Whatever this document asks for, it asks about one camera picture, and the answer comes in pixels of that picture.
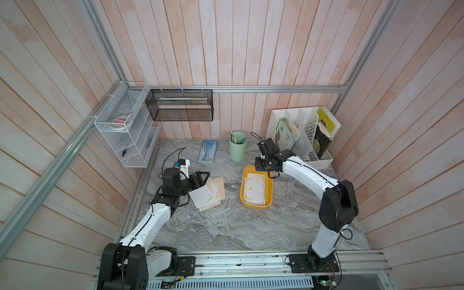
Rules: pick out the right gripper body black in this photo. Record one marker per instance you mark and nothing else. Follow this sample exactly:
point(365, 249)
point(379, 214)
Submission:
point(261, 165)

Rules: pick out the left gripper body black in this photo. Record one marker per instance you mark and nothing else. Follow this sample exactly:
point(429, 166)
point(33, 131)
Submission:
point(186, 185)

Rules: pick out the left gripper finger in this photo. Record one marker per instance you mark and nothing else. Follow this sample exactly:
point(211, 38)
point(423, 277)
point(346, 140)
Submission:
point(196, 184)
point(203, 176)

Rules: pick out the white yellow-pattern paper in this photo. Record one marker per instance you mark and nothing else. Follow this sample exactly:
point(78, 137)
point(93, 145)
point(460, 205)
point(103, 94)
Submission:
point(215, 189)
point(212, 194)
point(200, 196)

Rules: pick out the pink lined paper sheet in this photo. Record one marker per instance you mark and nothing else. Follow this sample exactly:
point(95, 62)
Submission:
point(220, 187)

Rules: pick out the yellow plastic storage box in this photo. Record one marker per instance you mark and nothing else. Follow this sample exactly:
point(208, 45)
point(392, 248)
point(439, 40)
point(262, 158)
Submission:
point(268, 188)

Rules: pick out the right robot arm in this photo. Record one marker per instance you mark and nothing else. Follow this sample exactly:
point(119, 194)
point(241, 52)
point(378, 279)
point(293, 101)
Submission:
point(338, 206)

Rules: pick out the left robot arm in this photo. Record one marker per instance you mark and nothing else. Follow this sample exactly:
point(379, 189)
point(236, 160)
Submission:
point(131, 263)

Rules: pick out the stack of stationery paper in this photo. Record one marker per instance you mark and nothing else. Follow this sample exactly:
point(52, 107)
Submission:
point(254, 189)

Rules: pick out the blue booklet on table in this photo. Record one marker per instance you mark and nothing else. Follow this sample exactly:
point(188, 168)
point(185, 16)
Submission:
point(208, 151)

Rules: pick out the illustrated magazine in organizer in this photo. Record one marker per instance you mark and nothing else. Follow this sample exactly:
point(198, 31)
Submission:
point(287, 133)

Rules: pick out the grey folder in organizer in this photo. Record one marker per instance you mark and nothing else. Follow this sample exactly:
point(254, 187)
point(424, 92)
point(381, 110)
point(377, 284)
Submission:
point(303, 146)

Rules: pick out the green pen holder cup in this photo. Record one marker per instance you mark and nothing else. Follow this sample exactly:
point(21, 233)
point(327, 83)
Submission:
point(237, 146)

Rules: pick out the dark book in organizer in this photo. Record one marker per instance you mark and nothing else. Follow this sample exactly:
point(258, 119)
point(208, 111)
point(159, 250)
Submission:
point(322, 140)

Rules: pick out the white plastic file organizer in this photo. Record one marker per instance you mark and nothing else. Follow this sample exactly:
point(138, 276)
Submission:
point(308, 118)

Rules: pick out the yellow book in organizer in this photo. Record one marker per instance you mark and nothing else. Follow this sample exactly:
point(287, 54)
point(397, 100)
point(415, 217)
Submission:
point(328, 120)

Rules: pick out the tape roll on shelf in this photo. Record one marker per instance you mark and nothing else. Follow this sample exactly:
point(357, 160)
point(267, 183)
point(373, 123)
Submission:
point(120, 124)

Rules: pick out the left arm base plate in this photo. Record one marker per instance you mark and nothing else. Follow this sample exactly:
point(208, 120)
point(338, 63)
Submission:
point(164, 265)

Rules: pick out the black mesh wall basket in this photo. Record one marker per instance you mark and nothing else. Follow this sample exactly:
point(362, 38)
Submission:
point(180, 105)

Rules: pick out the white mesh wall shelf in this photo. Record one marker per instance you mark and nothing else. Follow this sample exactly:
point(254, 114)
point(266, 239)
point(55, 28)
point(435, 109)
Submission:
point(133, 147)

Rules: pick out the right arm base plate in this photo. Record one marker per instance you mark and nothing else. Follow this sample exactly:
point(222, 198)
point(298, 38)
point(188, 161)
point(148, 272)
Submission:
point(311, 263)

